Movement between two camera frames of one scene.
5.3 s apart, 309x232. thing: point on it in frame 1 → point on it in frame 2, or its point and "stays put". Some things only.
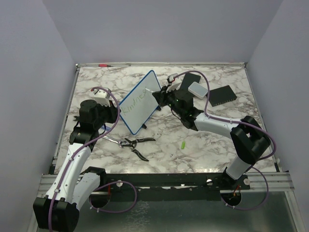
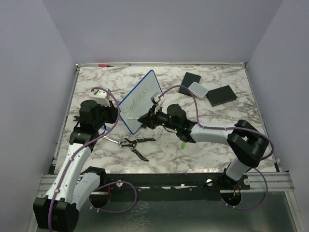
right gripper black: [160, 96] → [149, 119]
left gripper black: [113, 110] stays put
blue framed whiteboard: [138, 107] stays put
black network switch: [221, 95] stays put
